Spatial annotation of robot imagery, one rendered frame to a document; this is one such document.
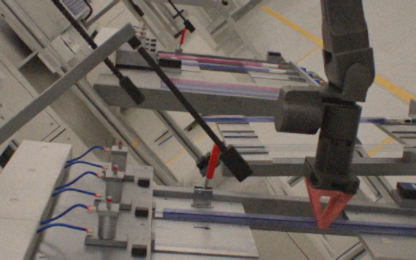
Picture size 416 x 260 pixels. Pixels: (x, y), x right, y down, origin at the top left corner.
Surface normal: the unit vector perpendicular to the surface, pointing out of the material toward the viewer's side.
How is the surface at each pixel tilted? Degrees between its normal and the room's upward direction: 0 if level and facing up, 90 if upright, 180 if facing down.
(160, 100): 90
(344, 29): 76
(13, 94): 90
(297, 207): 90
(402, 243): 45
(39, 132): 90
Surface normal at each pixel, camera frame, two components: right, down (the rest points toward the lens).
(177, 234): 0.11, -0.95
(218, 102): 0.07, 0.29
